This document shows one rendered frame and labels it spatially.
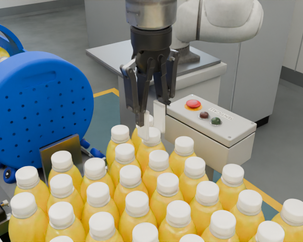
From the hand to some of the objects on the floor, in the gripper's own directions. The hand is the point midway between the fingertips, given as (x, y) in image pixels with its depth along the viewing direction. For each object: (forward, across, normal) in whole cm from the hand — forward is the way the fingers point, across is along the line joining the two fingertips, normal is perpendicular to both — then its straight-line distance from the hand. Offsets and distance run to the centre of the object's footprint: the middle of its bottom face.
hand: (151, 121), depth 74 cm
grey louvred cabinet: (+113, -174, -184) cm, 277 cm away
